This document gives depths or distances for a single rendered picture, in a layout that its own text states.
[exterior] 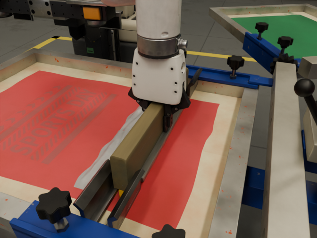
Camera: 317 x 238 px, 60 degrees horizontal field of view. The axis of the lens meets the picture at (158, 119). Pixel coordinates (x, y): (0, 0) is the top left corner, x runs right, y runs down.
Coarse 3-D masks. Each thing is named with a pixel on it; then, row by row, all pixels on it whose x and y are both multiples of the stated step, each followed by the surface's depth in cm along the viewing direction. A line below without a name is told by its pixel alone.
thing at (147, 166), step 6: (174, 114) 63; (180, 114) 64; (174, 120) 61; (174, 126) 61; (168, 132) 57; (162, 138) 56; (156, 144) 54; (162, 144) 54; (156, 150) 53; (150, 156) 51; (156, 156) 52; (150, 162) 50; (144, 168) 49; (150, 168) 50; (144, 174) 48
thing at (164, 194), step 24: (0, 120) 68; (72, 144) 60; (96, 144) 60; (168, 144) 60; (0, 168) 54; (24, 168) 54; (48, 168) 54; (72, 168) 54; (168, 168) 54; (192, 168) 54; (72, 192) 49; (144, 192) 49; (168, 192) 49; (144, 216) 45; (168, 216) 45
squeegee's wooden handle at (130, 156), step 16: (144, 112) 52; (160, 112) 53; (144, 128) 48; (160, 128) 55; (128, 144) 44; (144, 144) 48; (112, 160) 42; (128, 160) 42; (144, 160) 50; (112, 176) 45; (128, 176) 43
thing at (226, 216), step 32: (0, 64) 87; (32, 64) 95; (64, 64) 93; (96, 64) 88; (128, 64) 87; (256, 96) 70; (0, 192) 45; (224, 192) 45; (0, 224) 43; (224, 224) 40
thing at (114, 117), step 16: (32, 80) 85; (48, 80) 85; (64, 80) 85; (80, 80) 85; (0, 96) 77; (16, 96) 77; (32, 96) 77; (128, 96) 77; (112, 112) 70; (128, 112) 70; (192, 112) 70; (208, 112) 70; (112, 128) 65; (176, 128) 65; (192, 128) 65; (208, 128) 65; (176, 144) 60; (192, 144) 60
